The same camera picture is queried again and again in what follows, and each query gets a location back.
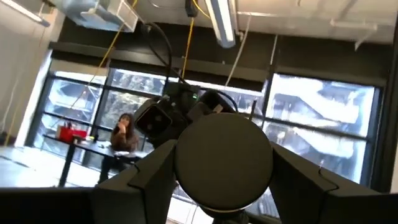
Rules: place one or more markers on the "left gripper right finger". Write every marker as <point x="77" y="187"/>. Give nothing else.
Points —
<point x="326" y="205"/>

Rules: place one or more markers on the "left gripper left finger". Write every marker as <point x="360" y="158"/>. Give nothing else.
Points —
<point x="109" y="205"/>

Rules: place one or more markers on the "black office desk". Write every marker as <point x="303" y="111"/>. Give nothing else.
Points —
<point x="66" y="165"/>

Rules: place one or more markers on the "person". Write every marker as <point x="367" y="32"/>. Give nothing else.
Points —
<point x="124" y="141"/>

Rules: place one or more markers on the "red box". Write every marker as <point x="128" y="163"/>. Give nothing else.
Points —
<point x="71" y="135"/>

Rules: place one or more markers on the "ceiling light fixture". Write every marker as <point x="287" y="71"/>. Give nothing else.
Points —
<point x="222" y="25"/>
<point x="21" y="11"/>

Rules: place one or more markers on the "black framed window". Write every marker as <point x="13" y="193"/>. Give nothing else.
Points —
<point x="326" y="102"/>

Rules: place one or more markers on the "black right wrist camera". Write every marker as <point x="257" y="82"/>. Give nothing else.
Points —
<point x="153" y="122"/>

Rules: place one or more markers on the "silver air duct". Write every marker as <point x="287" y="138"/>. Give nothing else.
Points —
<point x="102" y="17"/>

